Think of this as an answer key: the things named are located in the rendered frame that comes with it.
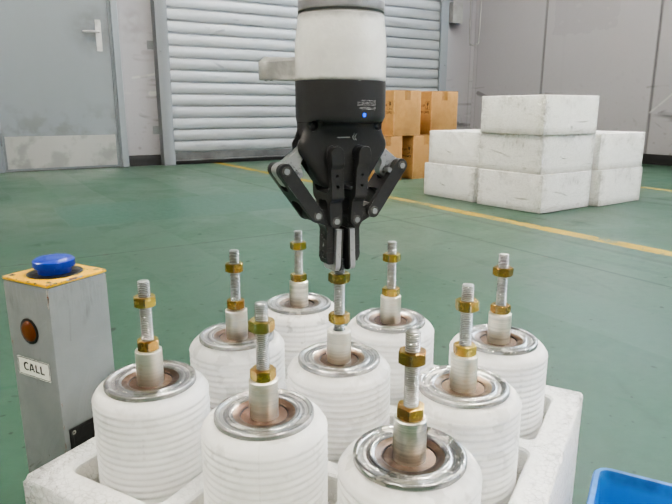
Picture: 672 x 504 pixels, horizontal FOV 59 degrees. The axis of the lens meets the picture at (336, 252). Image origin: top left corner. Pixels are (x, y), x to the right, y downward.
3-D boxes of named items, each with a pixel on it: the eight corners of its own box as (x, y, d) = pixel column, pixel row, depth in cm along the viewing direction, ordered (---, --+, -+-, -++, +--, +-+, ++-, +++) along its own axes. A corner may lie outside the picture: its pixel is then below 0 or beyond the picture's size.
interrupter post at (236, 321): (222, 337, 62) (221, 306, 61) (245, 333, 63) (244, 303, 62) (228, 345, 60) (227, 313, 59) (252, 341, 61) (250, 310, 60)
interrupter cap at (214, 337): (192, 332, 63) (192, 326, 63) (261, 322, 66) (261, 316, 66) (208, 359, 56) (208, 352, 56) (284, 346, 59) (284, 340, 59)
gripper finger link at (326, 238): (332, 203, 53) (330, 259, 54) (301, 205, 51) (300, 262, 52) (340, 206, 51) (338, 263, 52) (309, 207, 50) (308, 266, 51)
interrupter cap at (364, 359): (396, 362, 56) (396, 355, 56) (340, 389, 50) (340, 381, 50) (337, 340, 61) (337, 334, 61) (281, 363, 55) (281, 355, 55)
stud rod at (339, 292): (346, 338, 55) (347, 259, 53) (337, 340, 54) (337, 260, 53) (340, 335, 56) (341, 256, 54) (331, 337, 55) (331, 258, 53)
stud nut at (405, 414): (390, 415, 39) (391, 404, 39) (406, 406, 41) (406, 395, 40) (415, 426, 38) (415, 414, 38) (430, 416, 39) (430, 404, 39)
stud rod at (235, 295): (231, 320, 61) (228, 249, 59) (241, 320, 61) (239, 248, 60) (231, 324, 60) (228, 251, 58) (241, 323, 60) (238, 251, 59)
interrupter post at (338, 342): (357, 362, 56) (357, 329, 55) (339, 370, 54) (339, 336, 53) (338, 355, 57) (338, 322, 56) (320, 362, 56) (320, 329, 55)
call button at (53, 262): (50, 284, 59) (48, 264, 58) (25, 278, 61) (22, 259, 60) (85, 274, 62) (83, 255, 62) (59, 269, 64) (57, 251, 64)
